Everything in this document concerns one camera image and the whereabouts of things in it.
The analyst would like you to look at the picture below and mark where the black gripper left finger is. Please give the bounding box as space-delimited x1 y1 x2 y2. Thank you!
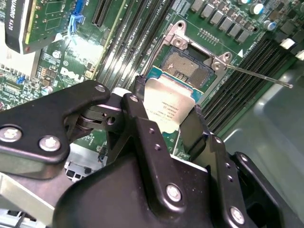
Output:
0 75 192 214

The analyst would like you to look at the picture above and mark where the metal wire locking lever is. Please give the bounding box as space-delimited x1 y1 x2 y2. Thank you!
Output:
224 64 294 89
142 29 173 76

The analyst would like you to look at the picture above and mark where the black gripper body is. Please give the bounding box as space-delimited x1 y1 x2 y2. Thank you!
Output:
53 154 229 228

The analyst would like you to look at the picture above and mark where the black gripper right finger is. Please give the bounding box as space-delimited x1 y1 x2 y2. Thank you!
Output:
179 104 300 228

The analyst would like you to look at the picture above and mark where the silver-topped CPU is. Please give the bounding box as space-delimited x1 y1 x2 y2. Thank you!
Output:
143 66 205 134

